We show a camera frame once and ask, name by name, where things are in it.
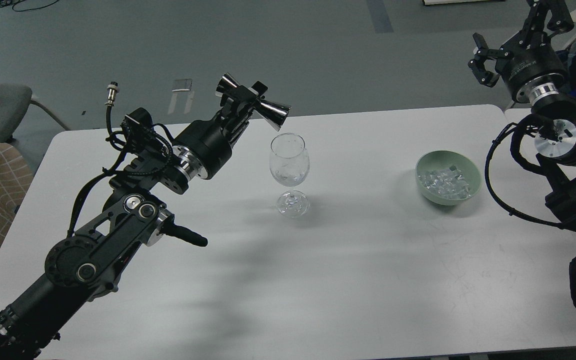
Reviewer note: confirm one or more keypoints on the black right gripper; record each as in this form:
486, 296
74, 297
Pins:
530, 58

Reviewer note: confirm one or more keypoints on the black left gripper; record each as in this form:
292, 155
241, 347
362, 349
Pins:
211, 141

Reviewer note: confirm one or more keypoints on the steel double jigger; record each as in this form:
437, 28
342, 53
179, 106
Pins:
273, 112

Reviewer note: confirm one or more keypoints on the clear ice cubes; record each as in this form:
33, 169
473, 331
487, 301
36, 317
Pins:
447, 183

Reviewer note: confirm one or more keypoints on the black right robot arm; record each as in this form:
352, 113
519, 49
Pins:
543, 142

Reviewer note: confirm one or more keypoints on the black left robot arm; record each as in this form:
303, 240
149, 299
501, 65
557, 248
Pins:
115, 213

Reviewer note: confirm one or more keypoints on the clear wine glass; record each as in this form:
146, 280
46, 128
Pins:
289, 165

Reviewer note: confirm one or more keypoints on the green bowl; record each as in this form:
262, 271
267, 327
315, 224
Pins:
439, 159

